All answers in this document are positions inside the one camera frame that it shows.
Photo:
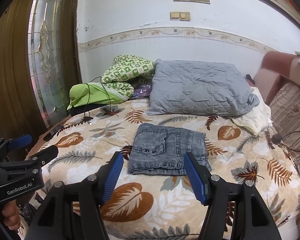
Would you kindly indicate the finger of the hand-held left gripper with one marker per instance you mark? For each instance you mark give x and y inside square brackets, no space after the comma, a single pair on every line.
[40,155]
[20,141]

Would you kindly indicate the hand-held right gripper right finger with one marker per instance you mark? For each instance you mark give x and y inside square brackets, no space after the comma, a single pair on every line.
[195,177]

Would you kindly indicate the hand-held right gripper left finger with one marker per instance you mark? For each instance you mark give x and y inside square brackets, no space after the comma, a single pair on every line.
[113,175]

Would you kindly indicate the grey-blue denim pants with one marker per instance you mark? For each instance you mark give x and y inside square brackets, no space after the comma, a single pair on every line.
[165,160]

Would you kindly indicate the person's left hand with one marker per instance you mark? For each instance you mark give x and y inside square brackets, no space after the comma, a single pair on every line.
[12,216]

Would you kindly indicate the leaf-print bed blanket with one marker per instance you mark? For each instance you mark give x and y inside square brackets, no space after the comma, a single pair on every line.
[240,160]

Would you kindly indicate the wooden door with glass panel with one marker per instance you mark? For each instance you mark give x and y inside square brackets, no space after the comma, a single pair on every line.
[5,80]

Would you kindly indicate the lime green cloth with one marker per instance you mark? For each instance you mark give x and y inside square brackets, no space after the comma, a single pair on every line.
[82,95]

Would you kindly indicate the cream cloth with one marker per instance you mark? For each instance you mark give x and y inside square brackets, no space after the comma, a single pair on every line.
[257,120]

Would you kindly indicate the grey quilted pillow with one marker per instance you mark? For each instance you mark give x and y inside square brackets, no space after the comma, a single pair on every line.
[197,87]

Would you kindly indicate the purple cloth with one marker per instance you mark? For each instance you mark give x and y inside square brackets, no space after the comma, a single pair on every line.
[143,90]

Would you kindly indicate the black power adapter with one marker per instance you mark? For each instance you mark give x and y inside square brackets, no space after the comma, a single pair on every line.
[277,138]

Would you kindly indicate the green patterned blanket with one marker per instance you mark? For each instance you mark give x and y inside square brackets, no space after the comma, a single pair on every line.
[130,66]

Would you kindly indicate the small black object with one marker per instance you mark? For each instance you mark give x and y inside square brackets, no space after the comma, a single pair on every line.
[249,78]

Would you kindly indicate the striped floral cushion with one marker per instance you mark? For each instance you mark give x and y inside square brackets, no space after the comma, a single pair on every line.
[292,112]

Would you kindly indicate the pink-brown sofa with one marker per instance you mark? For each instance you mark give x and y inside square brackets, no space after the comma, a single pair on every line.
[267,80]

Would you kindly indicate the beige wall light switch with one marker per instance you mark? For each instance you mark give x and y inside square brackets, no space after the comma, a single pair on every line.
[185,16]
[175,15]

